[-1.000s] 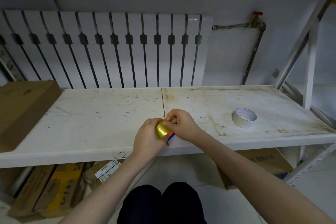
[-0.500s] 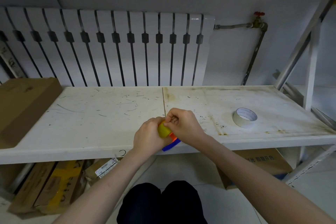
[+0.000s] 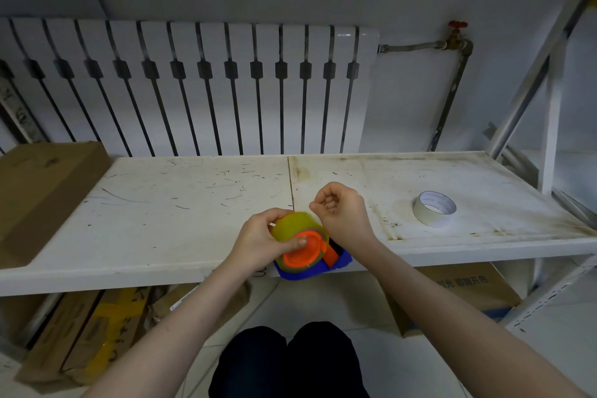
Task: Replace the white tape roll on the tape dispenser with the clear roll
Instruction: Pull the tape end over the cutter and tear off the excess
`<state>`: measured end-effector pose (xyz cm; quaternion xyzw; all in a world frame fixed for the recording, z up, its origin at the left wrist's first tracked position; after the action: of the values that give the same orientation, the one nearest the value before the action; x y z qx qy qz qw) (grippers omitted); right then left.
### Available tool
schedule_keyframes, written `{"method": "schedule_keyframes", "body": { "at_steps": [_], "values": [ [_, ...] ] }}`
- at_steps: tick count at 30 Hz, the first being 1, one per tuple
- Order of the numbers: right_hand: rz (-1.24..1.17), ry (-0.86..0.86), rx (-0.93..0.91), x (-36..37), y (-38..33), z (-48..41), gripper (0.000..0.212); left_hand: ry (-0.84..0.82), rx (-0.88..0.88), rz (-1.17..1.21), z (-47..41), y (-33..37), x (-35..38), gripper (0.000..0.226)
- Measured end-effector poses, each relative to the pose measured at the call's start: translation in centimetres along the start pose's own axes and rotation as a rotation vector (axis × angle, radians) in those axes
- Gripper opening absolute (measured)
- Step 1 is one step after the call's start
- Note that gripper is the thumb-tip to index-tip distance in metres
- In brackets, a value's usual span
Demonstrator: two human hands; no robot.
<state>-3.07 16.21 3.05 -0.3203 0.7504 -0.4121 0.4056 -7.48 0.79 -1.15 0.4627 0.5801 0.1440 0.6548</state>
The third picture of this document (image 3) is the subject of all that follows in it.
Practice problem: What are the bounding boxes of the person's right hand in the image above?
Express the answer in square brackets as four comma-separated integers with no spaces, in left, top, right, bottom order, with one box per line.
[309,182,379,254]

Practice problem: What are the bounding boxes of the person's left hand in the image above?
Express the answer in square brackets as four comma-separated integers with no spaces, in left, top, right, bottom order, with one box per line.
[228,208,308,277]

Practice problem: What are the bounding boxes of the blue and orange tape dispenser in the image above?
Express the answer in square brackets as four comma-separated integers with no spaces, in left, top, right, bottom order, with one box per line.
[274,230,353,281]

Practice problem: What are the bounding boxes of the person's right forearm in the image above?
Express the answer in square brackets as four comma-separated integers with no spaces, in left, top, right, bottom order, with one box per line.
[354,237,589,398]

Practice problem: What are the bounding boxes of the person's left forearm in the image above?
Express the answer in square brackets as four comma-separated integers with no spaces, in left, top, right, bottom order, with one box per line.
[81,258,263,398]

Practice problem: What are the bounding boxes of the white tape roll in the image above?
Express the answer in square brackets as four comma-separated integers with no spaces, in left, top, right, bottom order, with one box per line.
[413,191,458,229]

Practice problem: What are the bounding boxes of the person's right leg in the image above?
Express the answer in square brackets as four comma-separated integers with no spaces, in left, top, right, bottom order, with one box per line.
[285,321,370,398]

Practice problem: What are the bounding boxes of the person's leg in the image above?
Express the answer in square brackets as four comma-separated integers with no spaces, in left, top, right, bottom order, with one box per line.
[208,326,288,398]
[285,321,370,398]

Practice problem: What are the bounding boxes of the person's left leg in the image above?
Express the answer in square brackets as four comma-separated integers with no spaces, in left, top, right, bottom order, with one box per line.
[208,326,288,398]

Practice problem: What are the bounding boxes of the grey metal pipe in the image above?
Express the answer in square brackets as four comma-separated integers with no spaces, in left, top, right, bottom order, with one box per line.
[379,40,474,152]

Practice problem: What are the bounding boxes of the printed brown cardboard box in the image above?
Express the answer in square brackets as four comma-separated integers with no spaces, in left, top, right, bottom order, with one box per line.
[385,262,523,339]

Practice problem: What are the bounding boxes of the white radiator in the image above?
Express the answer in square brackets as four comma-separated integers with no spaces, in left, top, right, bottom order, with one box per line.
[0,16,380,158]

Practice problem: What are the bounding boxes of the flat cardboard box yellow tape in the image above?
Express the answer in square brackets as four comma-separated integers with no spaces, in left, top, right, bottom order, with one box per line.
[62,287,155,386]

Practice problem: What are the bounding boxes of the white metal strips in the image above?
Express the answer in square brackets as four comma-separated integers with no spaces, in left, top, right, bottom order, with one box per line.
[483,123,597,231]

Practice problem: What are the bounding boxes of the large brown cardboard box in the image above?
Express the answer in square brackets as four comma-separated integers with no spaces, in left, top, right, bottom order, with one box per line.
[0,141,113,270]

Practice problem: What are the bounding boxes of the flat brown cardboard box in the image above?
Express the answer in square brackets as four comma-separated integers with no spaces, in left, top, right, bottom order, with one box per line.
[15,289,103,384]

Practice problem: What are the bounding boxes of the grey metal bars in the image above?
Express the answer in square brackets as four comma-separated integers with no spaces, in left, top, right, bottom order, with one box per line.
[0,59,51,154]

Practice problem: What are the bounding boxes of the brass valve with red handle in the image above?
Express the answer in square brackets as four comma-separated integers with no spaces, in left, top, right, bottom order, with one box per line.
[443,20,474,56]

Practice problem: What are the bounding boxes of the white metal rack frame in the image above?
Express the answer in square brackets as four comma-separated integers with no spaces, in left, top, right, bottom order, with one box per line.
[485,0,597,333]

